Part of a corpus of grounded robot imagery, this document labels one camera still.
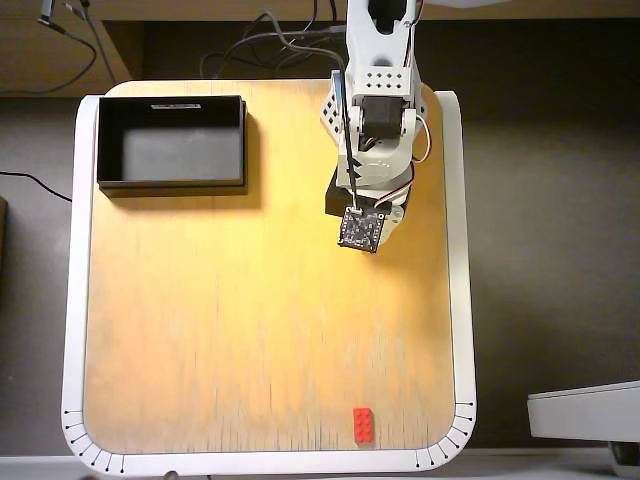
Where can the white plastic device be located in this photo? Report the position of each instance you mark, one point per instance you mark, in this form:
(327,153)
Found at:
(585,410)

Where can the black wrist camera board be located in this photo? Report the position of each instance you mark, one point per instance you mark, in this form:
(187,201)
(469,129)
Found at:
(362,230)

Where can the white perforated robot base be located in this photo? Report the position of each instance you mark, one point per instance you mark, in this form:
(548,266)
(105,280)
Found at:
(330,112)

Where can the white table rim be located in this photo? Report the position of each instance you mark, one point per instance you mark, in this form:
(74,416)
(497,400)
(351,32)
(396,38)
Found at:
(75,300)

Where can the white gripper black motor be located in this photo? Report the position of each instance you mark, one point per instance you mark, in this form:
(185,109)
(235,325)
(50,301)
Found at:
(398,213)

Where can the white rounded object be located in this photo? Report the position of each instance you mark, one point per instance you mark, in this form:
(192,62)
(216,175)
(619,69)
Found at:
(465,3)

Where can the red lego block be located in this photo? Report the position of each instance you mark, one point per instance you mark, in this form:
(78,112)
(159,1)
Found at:
(363,425)

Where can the black open bin box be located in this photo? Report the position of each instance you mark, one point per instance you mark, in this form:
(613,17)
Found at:
(175,150)

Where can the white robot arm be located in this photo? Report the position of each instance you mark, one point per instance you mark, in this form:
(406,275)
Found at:
(382,50)

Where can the blue table clamp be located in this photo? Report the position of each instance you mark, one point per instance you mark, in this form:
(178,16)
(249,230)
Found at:
(338,90)

